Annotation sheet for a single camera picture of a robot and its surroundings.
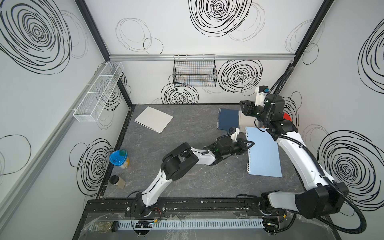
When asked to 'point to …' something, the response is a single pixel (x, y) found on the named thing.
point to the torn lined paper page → (154, 119)
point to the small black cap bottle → (117, 181)
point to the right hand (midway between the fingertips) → (245, 102)
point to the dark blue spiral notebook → (227, 118)
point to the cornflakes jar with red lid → (286, 116)
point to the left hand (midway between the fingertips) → (256, 145)
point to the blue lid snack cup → (120, 158)
